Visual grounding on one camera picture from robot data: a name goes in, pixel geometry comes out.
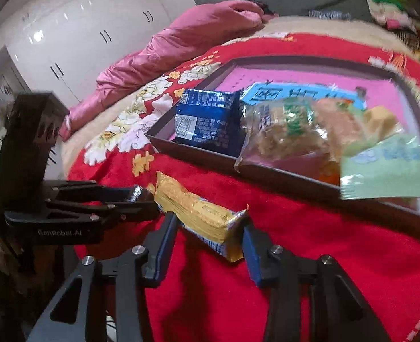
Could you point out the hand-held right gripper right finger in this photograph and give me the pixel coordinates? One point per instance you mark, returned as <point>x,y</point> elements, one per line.
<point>253,260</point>

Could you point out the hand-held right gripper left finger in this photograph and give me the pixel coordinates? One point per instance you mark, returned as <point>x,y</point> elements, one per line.
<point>165,249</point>

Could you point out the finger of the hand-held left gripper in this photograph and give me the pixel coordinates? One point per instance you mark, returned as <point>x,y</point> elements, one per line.
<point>99,191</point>
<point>124,212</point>

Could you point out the black snack packet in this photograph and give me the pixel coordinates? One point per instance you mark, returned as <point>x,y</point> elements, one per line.
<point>138,194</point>

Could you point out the yellow wafer packet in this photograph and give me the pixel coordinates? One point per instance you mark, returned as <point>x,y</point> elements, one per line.
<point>195,213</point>

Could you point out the dark shallow box tray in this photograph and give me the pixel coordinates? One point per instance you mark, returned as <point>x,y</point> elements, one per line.
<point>195,149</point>

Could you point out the blue snack packet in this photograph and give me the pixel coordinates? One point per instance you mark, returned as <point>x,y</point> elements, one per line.
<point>206,121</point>

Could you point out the brown pastry clear packet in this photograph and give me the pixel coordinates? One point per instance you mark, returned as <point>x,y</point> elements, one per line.
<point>284,135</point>

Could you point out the light green snack packet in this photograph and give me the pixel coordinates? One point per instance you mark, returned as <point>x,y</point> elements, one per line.
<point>384,171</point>

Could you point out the pale round pastry packet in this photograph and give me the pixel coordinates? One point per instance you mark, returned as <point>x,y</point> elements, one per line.
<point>379,117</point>

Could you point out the red floral blanket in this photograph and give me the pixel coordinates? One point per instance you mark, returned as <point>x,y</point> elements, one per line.
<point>213,310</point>

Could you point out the white wardrobe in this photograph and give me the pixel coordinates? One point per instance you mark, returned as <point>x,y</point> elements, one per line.
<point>71,35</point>

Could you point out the pink quilt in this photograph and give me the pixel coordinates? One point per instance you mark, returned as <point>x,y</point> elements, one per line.
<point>195,39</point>

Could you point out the dark maroon cloth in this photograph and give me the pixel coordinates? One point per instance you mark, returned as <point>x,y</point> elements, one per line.
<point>263,7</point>

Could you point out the blue patterned cloth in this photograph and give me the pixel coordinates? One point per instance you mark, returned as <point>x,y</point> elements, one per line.
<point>329,14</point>

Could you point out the stack of folded clothes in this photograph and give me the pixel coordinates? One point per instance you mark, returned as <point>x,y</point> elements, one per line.
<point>398,17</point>

